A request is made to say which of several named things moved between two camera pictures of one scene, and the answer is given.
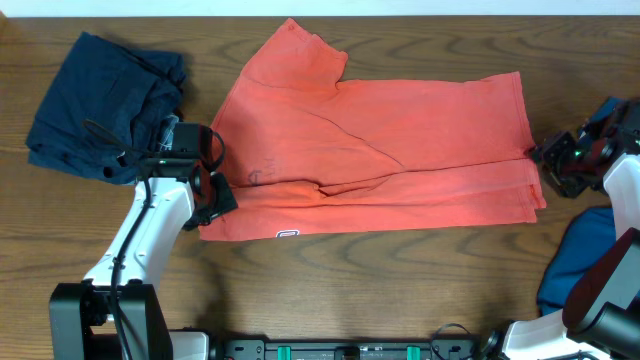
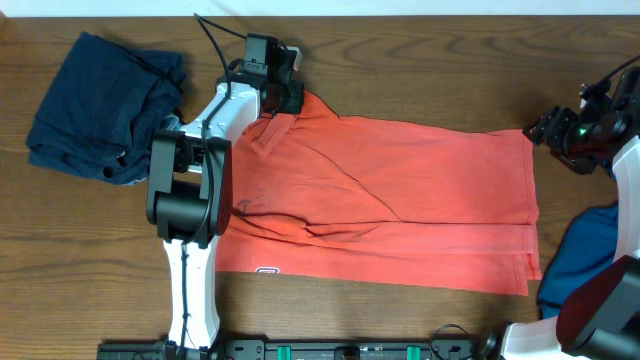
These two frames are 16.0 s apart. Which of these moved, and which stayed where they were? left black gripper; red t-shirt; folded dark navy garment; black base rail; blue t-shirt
Moved: left black gripper; red t-shirt
Stayed: folded dark navy garment; blue t-shirt; black base rail
